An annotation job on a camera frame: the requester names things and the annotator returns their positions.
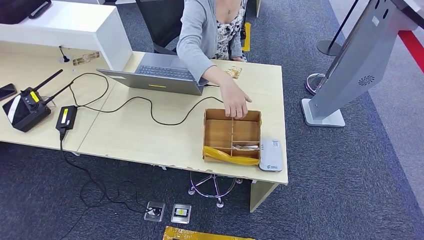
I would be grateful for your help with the black smartphone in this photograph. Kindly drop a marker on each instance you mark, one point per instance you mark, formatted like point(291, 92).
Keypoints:
point(6, 91)

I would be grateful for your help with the beige wooden desk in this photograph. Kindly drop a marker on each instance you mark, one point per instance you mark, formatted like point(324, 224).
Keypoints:
point(149, 142)
point(33, 136)

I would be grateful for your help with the grey laptop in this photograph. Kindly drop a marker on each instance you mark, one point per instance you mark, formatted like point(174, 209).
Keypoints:
point(159, 71)

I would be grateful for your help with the person's left hand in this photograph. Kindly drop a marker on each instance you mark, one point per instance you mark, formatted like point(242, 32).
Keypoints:
point(239, 59)

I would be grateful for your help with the chrome round stand base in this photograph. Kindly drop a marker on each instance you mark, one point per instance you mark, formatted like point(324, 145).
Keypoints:
point(313, 84)

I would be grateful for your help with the black power adapter brick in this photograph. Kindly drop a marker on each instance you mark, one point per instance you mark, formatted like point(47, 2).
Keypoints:
point(66, 117)

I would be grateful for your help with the black bag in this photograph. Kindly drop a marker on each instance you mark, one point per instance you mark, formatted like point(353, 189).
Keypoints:
point(16, 10)

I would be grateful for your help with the black remote controller with antennas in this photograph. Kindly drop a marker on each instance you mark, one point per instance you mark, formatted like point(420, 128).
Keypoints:
point(26, 112)

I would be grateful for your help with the silver floor socket yellow label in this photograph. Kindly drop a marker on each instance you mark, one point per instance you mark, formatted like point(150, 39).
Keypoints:
point(181, 213)

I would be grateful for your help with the person's right forearm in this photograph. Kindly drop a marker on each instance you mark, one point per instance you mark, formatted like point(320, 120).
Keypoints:
point(215, 76)

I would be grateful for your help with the black stanchion post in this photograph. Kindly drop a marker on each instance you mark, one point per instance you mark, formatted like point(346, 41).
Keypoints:
point(327, 48)

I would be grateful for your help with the chrome stool base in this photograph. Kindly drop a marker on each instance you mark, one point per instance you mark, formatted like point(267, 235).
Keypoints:
point(220, 202)

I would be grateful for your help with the silver floor socket with plug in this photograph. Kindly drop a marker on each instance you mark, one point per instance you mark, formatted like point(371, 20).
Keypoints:
point(154, 211)

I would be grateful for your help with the yellow floor tape square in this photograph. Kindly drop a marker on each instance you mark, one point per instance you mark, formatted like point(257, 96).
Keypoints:
point(198, 234)

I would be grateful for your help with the long brown tape patch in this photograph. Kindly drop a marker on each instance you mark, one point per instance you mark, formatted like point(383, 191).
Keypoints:
point(86, 58)

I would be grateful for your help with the white card reader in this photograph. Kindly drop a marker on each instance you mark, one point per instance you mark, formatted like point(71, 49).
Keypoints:
point(271, 155)

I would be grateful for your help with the room key card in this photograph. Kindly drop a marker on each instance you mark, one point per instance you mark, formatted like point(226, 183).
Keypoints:
point(245, 146)

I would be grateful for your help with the person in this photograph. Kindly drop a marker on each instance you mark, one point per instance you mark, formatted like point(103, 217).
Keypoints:
point(198, 33)

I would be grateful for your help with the wooden divided box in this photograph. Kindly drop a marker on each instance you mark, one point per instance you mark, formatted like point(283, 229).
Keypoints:
point(218, 132)

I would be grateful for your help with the black office chair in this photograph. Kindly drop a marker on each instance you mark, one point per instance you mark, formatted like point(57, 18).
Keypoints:
point(159, 20)

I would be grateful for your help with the white desk riser shelf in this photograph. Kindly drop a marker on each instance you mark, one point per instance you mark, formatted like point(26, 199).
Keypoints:
point(66, 23)

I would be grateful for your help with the grey kiosk stand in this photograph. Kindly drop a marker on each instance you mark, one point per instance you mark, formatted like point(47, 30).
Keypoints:
point(361, 56)

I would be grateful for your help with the red floor strip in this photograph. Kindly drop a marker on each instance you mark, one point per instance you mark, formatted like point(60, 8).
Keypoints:
point(414, 48)

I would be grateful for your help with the short yellow floor tape strip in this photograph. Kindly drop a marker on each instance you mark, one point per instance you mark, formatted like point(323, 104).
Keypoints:
point(247, 38)

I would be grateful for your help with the person's right hand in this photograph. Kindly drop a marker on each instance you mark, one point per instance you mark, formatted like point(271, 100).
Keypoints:
point(236, 102)

